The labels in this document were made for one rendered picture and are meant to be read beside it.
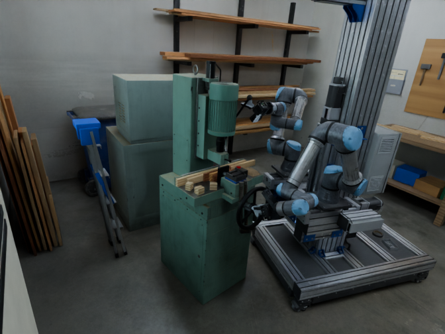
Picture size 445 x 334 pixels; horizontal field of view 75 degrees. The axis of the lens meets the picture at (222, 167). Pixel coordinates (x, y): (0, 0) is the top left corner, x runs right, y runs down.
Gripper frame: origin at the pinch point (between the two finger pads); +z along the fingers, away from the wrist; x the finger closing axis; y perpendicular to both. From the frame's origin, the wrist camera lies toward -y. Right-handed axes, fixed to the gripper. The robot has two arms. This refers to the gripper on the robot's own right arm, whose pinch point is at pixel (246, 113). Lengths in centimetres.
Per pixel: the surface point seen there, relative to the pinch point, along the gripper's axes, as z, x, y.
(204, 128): 19.3, -5.9, -19.6
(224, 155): 13.0, 14.2, -22.6
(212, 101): 20.9, -11.0, 1.2
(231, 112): 13.2, -0.8, 2.1
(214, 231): 27, 52, -51
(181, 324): 54, 92, -96
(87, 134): 72, -46, -68
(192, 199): 45, 33, -31
